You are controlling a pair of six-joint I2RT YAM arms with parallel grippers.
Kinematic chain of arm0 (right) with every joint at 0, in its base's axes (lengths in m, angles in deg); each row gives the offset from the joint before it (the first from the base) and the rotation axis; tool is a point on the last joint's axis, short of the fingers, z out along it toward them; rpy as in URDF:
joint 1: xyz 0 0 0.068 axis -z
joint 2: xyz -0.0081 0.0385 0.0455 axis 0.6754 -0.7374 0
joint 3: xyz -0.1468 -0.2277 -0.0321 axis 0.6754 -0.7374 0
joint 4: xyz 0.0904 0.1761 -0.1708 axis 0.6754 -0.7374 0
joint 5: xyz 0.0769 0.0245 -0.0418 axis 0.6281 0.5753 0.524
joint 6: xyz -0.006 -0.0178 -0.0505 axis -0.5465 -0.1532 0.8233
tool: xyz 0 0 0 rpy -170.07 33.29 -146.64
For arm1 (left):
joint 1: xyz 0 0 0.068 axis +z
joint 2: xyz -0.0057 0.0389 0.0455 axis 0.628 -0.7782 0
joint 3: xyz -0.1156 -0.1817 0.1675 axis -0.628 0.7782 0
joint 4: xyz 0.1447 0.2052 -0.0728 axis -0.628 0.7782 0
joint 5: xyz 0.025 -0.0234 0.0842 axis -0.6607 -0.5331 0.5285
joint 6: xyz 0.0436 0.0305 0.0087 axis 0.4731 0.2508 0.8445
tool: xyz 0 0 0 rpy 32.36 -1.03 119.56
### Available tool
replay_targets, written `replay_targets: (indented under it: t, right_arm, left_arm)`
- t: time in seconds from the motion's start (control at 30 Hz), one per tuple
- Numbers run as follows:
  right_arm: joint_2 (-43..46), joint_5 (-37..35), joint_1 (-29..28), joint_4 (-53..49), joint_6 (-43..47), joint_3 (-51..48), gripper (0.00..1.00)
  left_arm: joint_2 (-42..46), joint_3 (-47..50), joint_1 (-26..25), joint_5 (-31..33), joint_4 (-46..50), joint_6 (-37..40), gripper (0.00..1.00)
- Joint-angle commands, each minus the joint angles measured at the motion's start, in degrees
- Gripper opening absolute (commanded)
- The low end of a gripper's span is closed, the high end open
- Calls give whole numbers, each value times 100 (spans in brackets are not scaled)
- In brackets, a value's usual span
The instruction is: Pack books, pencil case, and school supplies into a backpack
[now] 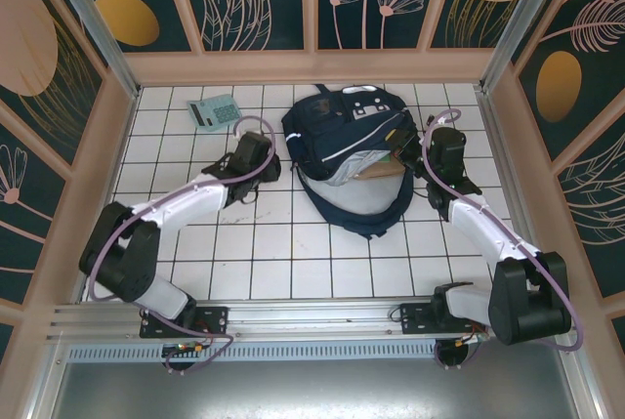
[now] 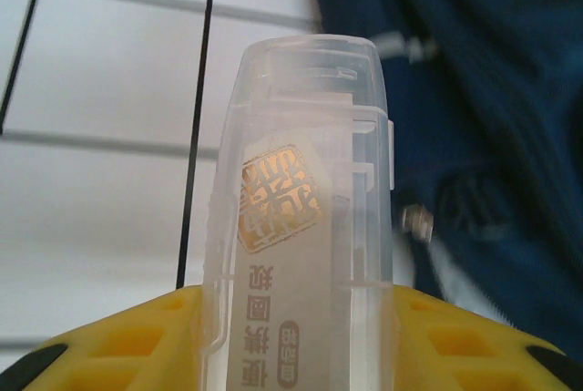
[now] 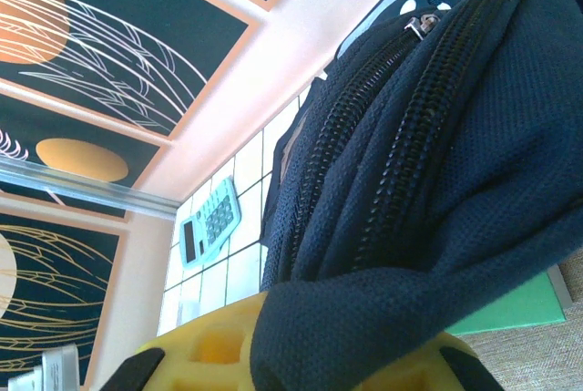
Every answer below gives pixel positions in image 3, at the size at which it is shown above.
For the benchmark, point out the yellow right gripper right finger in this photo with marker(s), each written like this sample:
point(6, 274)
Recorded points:
point(451, 363)

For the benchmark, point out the aluminium corner post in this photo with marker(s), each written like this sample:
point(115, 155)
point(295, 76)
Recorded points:
point(91, 190)

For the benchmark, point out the teal calculator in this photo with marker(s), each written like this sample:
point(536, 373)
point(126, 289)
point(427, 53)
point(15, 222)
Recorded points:
point(209, 227)

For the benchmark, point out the green house notepad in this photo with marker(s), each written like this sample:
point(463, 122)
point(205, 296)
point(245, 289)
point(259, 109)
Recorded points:
point(514, 309)

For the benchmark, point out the beige fabric pencil case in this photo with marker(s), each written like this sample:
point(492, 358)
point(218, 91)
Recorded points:
point(537, 359)

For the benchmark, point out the navy blue backpack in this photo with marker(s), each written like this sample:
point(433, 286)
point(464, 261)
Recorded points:
point(455, 136)

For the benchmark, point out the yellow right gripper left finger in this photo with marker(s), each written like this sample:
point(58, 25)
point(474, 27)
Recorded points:
point(191, 350)

